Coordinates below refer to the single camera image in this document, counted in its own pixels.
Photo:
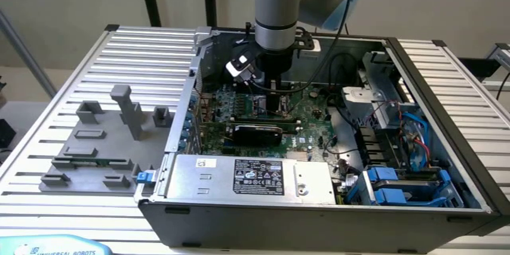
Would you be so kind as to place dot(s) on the blue case latch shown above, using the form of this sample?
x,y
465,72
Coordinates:
x,y
144,176

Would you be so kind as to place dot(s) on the silver power supply unit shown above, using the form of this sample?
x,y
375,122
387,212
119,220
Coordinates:
x,y
215,177

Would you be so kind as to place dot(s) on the grey slanted metal pole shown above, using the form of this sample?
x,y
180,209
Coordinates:
x,y
24,52

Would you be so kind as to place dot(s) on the black graphics card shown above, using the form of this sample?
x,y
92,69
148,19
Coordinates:
x,y
256,134

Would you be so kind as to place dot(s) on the aluminium profile frame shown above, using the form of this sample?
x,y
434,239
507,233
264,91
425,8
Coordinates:
x,y
498,58

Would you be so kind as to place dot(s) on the CPU socket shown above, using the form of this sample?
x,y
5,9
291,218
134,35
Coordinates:
x,y
260,104

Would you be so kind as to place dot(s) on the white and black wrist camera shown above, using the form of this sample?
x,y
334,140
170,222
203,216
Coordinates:
x,y
239,66

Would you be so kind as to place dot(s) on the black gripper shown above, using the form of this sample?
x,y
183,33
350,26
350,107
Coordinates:
x,y
274,64

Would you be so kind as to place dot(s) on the black flat plate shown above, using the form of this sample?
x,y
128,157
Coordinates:
x,y
478,67

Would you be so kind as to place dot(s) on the black open PC case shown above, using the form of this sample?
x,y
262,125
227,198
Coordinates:
x,y
318,225

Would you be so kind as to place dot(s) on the black box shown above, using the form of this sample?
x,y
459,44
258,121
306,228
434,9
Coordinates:
x,y
5,134

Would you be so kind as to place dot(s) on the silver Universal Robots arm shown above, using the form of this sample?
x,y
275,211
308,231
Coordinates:
x,y
275,4

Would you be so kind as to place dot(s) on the teal teach pendant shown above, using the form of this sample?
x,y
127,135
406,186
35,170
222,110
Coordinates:
x,y
51,246

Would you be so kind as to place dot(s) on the silver metal drive cage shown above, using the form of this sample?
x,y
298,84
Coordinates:
x,y
378,93

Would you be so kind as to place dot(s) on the green motherboard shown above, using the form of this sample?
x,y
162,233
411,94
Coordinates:
x,y
306,123

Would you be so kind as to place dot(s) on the grey parts rack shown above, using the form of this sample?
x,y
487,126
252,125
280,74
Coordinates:
x,y
99,159

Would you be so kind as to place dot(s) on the black RAM slot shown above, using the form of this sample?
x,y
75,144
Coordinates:
x,y
263,120

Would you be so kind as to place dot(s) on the blue disk bay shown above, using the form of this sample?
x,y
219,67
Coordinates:
x,y
398,189

